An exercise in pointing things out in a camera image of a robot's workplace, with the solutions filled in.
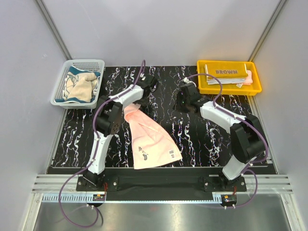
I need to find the light blue white towel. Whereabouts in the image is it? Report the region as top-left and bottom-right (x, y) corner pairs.
(206, 77), (245, 85)

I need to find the brown towel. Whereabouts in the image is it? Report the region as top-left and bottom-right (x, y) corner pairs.
(205, 62), (248, 79)

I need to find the pale pink towel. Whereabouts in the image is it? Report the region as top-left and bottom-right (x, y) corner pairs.
(124, 103), (182, 169)

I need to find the pink rabbit towel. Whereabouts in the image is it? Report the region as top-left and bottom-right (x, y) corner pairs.
(236, 70), (253, 88)

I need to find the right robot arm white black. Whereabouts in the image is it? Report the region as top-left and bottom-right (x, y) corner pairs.
(173, 78), (269, 191)

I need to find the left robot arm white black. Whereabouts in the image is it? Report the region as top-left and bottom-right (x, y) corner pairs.
(83, 74), (158, 191)

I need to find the white perforated plastic basket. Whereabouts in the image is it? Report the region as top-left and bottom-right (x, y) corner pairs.
(50, 59), (105, 109)

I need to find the yellow plastic tray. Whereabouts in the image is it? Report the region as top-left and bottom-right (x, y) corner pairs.
(197, 60), (262, 96)

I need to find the teal patterned towel in basket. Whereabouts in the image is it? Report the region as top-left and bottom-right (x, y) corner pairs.
(54, 66), (101, 103)

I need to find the right small connector board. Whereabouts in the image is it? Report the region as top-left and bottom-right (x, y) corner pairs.
(222, 194), (237, 206)

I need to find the small connector board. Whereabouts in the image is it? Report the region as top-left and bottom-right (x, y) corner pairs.
(222, 194), (237, 206)
(92, 194), (106, 202)

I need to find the left small connector board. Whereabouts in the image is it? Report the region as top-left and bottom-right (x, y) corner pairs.
(92, 194), (106, 202)

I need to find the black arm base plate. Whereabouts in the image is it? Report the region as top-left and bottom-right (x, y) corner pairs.
(76, 167), (247, 193)

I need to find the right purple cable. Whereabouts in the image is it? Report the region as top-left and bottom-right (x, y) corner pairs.
(184, 73), (269, 208)

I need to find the purple cable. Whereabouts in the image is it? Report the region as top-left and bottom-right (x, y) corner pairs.
(58, 60), (146, 228)
(184, 73), (269, 208)

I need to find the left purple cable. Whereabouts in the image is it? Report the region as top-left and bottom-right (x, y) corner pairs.
(58, 60), (146, 228)

